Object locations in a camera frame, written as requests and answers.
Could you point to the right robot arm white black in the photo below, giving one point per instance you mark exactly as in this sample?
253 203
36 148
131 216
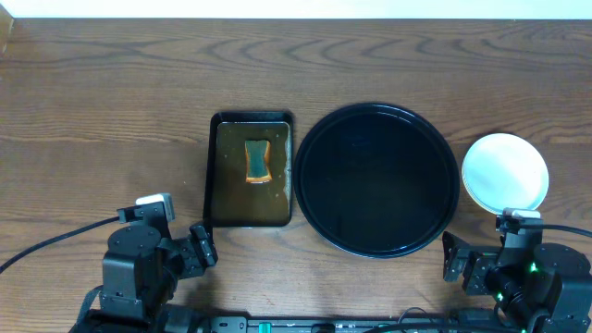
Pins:
540 287

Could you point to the light green plate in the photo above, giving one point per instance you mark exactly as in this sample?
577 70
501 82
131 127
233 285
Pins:
502 170

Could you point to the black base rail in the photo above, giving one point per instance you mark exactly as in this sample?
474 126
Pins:
413 315

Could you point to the orange green scrub sponge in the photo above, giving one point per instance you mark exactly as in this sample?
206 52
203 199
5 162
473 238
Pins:
257 154

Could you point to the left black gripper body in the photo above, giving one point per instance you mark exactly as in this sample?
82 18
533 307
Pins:
185 256

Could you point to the round black serving tray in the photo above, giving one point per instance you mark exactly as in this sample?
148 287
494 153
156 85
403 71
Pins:
376 180

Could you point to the black rectangular water tray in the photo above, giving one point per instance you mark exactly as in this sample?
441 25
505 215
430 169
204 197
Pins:
230 201

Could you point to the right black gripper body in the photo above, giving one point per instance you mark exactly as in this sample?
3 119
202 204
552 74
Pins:
485 260

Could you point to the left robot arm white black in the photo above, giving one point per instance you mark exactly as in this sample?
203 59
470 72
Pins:
141 271

